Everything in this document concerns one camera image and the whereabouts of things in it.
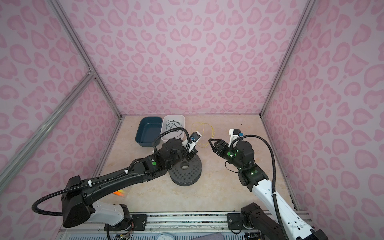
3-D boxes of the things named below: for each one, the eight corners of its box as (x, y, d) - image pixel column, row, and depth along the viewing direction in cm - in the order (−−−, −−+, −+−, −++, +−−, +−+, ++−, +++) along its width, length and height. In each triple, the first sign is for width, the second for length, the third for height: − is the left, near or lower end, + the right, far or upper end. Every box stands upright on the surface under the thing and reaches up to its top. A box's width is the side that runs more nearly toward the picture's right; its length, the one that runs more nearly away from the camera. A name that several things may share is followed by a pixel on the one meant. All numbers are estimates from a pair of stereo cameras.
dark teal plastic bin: (136, 146, 105) (132, 140, 100) (143, 123, 120) (140, 116, 114) (160, 146, 105) (158, 140, 100) (165, 122, 120) (163, 116, 114)
